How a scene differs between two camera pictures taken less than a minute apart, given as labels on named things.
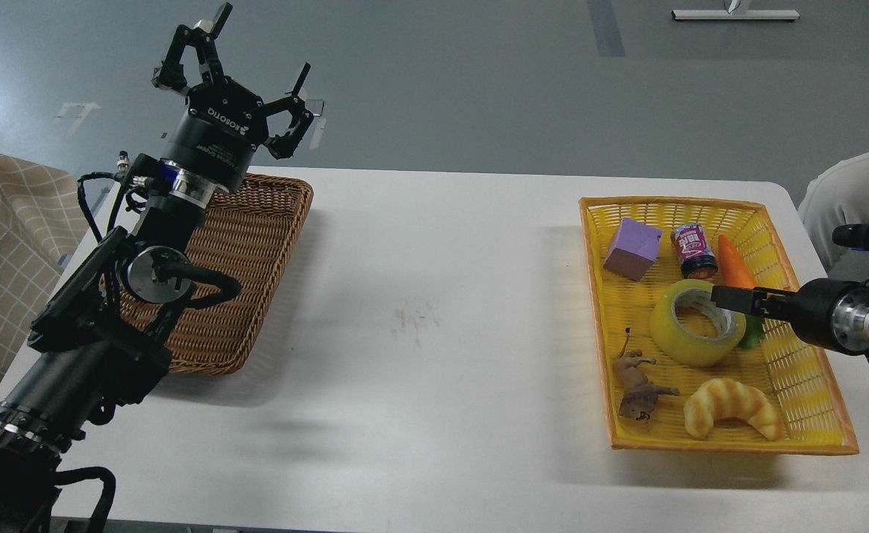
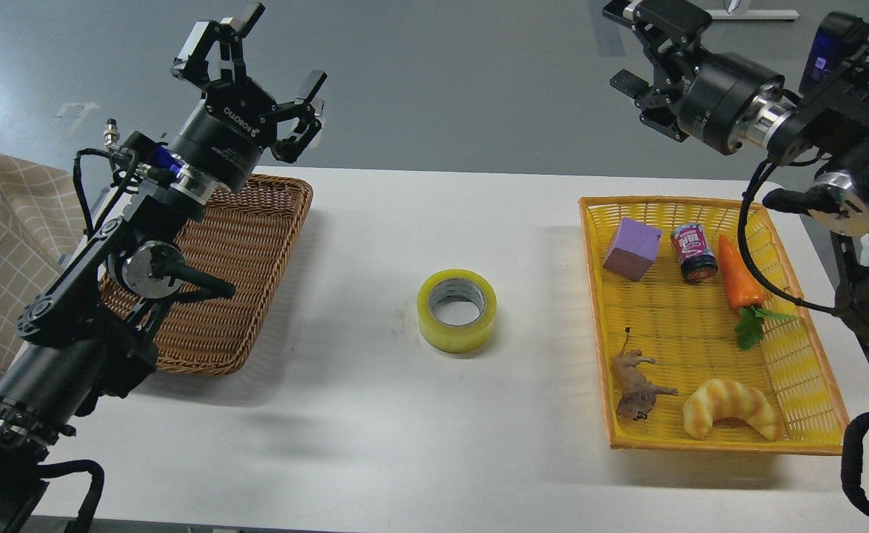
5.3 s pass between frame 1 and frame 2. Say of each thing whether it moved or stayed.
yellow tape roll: moved
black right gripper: moved
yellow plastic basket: stayed
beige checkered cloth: stayed
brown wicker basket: stayed
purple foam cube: stayed
